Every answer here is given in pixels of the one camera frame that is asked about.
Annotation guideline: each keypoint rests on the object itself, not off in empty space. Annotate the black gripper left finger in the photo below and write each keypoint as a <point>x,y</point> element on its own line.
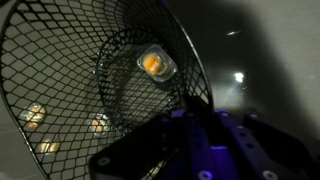
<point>146,150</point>

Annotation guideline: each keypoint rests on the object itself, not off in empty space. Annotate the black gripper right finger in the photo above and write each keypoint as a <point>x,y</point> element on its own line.
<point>263,146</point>

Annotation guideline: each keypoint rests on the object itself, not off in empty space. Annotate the clear wrapped orange pod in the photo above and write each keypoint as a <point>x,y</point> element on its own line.
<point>99,124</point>
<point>32,115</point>
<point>156,63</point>
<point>48,145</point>

